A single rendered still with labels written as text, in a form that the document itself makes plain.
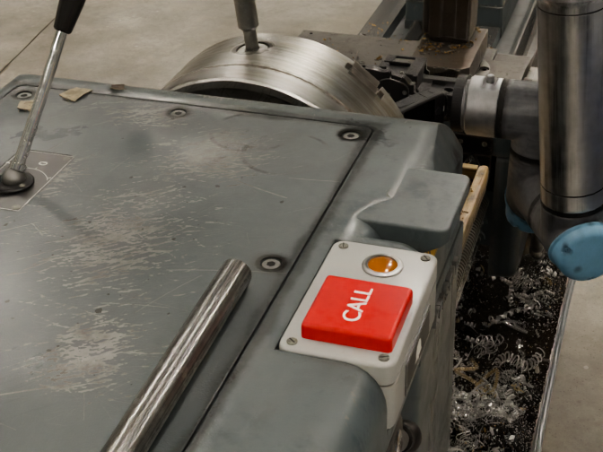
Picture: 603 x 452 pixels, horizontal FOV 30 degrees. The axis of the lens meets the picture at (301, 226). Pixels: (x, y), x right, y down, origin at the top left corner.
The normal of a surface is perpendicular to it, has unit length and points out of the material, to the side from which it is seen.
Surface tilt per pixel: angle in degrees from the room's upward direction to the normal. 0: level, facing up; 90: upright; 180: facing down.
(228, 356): 0
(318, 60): 20
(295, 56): 11
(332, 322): 0
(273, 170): 0
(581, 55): 91
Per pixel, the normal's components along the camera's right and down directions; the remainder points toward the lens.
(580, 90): 0.03, 0.54
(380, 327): -0.03, -0.85
